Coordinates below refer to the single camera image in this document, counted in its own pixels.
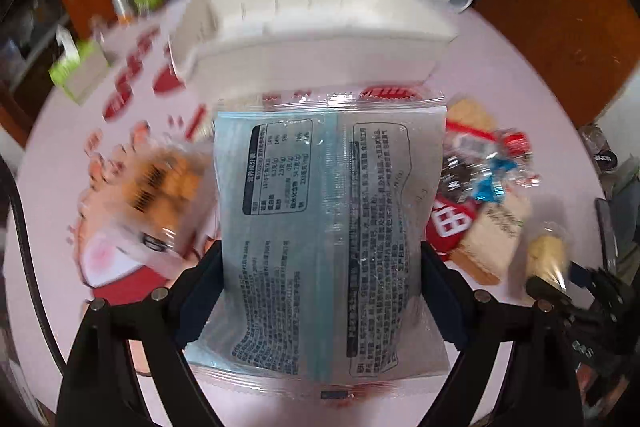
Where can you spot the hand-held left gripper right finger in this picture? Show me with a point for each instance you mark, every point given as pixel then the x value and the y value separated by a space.
pixel 440 299

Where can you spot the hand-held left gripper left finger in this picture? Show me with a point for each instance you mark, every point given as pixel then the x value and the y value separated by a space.
pixel 197 307

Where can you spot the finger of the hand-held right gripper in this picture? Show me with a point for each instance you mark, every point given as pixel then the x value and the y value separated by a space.
pixel 582 276
pixel 547 291

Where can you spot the yellow cracker packet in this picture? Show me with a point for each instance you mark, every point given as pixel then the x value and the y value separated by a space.
pixel 547 254

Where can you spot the blue-grey snack packet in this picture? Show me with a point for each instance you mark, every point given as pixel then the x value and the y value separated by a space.
pixel 330 232

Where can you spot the white plastic storage box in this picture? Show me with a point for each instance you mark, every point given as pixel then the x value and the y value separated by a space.
pixel 310 37

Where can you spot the dark cloth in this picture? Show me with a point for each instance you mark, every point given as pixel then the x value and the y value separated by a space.
pixel 617 227

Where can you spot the beige wafer packet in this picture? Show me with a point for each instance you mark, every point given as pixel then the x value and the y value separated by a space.
pixel 495 239
pixel 470 114

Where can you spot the red snack packet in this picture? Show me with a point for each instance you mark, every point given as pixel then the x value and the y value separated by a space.
pixel 452 222

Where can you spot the blue wrapped candy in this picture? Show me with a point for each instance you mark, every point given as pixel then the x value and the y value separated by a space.
pixel 492 184

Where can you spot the orange biscuit packet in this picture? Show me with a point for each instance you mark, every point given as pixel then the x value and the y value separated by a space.
pixel 162 184

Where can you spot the red white wrapped candy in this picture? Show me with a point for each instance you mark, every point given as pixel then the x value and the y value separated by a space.
pixel 515 142

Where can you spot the pink printed tablecloth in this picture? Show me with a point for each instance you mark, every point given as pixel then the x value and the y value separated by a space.
pixel 500 57

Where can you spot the green tissue box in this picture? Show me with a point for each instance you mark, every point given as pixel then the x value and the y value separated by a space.
pixel 77 67

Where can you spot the small bottle with orange base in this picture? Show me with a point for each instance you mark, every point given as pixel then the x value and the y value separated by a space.
pixel 120 4

